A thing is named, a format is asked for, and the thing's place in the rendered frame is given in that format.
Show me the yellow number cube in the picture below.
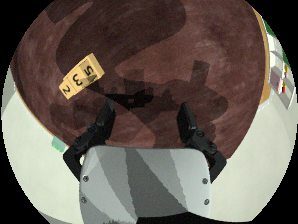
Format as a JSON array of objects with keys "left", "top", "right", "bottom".
[
  {"left": 59, "top": 77, "right": 77, "bottom": 99},
  {"left": 68, "top": 60, "right": 97, "bottom": 91}
]

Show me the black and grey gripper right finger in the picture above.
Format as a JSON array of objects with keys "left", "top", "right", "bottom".
[{"left": 176, "top": 102, "right": 227, "bottom": 184}]

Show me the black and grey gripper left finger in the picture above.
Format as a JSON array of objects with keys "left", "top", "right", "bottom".
[{"left": 63, "top": 99, "right": 116, "bottom": 182}]

